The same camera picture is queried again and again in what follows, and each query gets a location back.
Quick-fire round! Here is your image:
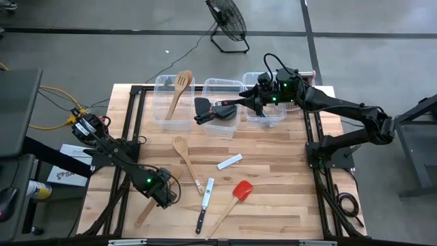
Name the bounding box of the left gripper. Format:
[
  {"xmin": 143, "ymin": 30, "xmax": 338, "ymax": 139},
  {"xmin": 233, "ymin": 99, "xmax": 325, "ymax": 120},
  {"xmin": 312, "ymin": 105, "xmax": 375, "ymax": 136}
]
[{"xmin": 145, "ymin": 167, "xmax": 179, "ymax": 210}]

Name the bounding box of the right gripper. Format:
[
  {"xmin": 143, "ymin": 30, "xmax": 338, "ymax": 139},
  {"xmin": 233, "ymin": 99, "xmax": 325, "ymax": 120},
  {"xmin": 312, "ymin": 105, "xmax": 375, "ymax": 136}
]
[{"xmin": 234, "ymin": 77, "xmax": 290, "ymax": 117}]

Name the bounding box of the solid wooden spatula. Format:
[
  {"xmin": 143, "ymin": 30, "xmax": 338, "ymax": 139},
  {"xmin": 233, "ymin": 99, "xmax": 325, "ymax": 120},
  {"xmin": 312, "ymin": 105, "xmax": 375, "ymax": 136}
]
[{"xmin": 134, "ymin": 165, "xmax": 184, "ymax": 229}]

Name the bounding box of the black ladle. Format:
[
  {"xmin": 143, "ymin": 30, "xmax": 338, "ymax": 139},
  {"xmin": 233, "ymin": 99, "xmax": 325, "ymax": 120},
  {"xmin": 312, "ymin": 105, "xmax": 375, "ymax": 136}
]
[{"xmin": 210, "ymin": 104, "xmax": 239, "ymax": 121}]

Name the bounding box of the black-handled chef knife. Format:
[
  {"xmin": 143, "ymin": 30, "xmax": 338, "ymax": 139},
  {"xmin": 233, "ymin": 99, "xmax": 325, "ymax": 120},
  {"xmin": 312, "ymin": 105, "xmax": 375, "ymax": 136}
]
[{"xmin": 195, "ymin": 177, "xmax": 216, "ymax": 235}]

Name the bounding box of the wooden spork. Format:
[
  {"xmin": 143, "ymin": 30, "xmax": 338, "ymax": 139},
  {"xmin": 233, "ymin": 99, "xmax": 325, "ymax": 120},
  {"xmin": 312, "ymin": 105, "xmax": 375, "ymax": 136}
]
[{"xmin": 172, "ymin": 136, "xmax": 206, "ymax": 195}]

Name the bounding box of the black nylon turner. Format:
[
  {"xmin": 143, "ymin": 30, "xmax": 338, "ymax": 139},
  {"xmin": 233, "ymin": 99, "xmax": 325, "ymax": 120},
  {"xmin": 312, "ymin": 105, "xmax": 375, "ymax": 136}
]
[{"xmin": 193, "ymin": 96, "xmax": 240, "ymax": 117}]

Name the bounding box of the white knife sheath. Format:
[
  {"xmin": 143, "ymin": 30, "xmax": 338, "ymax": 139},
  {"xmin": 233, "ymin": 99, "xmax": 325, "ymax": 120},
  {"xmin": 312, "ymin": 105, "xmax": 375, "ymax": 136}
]
[{"xmin": 216, "ymin": 153, "xmax": 244, "ymax": 171}]

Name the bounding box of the slotted wooden spatula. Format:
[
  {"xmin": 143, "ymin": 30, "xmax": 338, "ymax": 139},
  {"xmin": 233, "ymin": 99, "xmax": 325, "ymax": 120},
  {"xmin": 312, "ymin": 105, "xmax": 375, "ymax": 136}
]
[{"xmin": 165, "ymin": 70, "xmax": 191, "ymax": 122}]

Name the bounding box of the red spatula wooden handle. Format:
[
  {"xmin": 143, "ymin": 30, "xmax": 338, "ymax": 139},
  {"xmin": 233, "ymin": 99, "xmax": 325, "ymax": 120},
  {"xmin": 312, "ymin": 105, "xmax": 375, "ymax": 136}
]
[{"xmin": 203, "ymin": 180, "xmax": 254, "ymax": 241}]

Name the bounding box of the clear plastic bin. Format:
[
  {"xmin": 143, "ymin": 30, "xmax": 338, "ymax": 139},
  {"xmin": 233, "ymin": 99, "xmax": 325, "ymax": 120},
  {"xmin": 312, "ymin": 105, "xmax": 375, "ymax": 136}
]
[
  {"xmin": 200, "ymin": 77, "xmax": 244, "ymax": 139},
  {"xmin": 152, "ymin": 74, "xmax": 196, "ymax": 133},
  {"xmin": 241, "ymin": 70, "xmax": 288, "ymax": 130}
]

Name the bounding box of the metal box grater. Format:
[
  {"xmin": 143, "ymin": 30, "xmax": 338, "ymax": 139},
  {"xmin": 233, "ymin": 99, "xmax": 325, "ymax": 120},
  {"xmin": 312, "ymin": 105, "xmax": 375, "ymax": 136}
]
[{"xmin": 285, "ymin": 70, "xmax": 317, "ymax": 113}]

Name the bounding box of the black floor fan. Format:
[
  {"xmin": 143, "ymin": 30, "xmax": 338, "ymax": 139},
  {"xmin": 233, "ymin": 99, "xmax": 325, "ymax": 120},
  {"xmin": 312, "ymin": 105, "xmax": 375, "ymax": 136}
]
[{"xmin": 205, "ymin": 0, "xmax": 251, "ymax": 55}]

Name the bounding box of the white printed paper sheet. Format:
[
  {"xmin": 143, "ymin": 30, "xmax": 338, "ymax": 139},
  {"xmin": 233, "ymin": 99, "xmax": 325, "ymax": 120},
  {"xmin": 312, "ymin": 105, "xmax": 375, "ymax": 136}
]
[{"xmin": 46, "ymin": 143, "xmax": 96, "ymax": 188}]

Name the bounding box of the black diagonal beam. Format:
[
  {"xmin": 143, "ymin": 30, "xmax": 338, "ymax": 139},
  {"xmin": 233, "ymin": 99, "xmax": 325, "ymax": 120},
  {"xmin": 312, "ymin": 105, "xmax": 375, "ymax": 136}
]
[{"xmin": 21, "ymin": 135, "xmax": 94, "ymax": 179}]

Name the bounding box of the yellow power outlet box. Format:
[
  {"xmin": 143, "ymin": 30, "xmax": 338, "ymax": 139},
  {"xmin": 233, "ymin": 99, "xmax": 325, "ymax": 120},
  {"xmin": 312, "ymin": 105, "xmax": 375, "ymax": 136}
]
[{"xmin": 66, "ymin": 107, "xmax": 87, "ymax": 126}]

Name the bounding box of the white yellow spray can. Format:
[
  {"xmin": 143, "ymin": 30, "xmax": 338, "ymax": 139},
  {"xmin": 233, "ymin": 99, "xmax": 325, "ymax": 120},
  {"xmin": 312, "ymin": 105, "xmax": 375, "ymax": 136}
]
[{"xmin": 26, "ymin": 180, "xmax": 53, "ymax": 201}]

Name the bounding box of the dark grey desk panel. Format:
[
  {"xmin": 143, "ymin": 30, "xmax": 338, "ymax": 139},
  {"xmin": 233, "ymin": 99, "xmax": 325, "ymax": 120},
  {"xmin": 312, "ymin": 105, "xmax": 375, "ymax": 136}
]
[
  {"xmin": 0, "ymin": 153, "xmax": 36, "ymax": 243},
  {"xmin": 0, "ymin": 68, "xmax": 44, "ymax": 159}
]

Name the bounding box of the black computer mouse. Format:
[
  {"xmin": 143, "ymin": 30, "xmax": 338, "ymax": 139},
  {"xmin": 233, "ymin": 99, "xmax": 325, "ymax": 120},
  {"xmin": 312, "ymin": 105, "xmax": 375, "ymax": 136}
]
[{"xmin": 0, "ymin": 187, "xmax": 18, "ymax": 223}]

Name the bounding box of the black metal stand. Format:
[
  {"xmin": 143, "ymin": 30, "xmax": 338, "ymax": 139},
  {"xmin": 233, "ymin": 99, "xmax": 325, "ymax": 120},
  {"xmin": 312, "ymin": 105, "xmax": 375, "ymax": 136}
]
[{"xmin": 392, "ymin": 94, "xmax": 437, "ymax": 201}]

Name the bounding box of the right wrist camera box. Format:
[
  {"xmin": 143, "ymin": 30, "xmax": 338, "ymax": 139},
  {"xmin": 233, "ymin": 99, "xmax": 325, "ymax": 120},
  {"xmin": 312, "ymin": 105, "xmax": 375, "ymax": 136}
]
[{"xmin": 256, "ymin": 71, "xmax": 273, "ymax": 86}]

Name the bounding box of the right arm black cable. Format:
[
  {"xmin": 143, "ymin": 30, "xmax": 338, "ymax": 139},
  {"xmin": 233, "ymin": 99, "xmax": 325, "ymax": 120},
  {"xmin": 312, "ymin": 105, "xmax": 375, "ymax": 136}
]
[{"xmin": 262, "ymin": 53, "xmax": 303, "ymax": 90}]

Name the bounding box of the black aluminium table frame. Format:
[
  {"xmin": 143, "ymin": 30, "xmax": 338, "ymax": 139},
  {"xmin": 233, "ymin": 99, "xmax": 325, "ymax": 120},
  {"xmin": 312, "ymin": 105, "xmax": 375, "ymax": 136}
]
[{"xmin": 76, "ymin": 83, "xmax": 369, "ymax": 246}]

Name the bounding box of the silver metal bracket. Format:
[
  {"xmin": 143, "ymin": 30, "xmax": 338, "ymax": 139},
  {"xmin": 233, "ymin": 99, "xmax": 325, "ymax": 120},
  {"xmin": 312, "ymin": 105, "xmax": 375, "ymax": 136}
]
[
  {"xmin": 107, "ymin": 238, "xmax": 148, "ymax": 246},
  {"xmin": 298, "ymin": 240, "xmax": 338, "ymax": 246}
]

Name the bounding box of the black fan cable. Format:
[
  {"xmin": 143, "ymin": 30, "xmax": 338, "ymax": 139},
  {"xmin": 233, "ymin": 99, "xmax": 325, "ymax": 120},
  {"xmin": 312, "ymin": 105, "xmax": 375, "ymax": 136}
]
[{"xmin": 145, "ymin": 20, "xmax": 219, "ymax": 85}]

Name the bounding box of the yellow cable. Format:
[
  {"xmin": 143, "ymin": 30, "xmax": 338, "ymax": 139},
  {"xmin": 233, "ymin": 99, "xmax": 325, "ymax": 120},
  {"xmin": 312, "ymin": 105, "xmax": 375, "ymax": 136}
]
[{"xmin": 0, "ymin": 62, "xmax": 80, "ymax": 132}]

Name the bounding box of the coiled black cable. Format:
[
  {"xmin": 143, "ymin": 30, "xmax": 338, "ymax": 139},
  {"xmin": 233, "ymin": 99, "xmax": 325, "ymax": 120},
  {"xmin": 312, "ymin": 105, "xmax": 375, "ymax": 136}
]
[{"xmin": 334, "ymin": 184, "xmax": 365, "ymax": 229}]

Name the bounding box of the black floor cable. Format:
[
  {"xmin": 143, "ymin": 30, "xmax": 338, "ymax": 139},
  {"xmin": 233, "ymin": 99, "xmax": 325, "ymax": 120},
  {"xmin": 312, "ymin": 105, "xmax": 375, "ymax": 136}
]
[{"xmin": 37, "ymin": 89, "xmax": 111, "ymax": 113}]

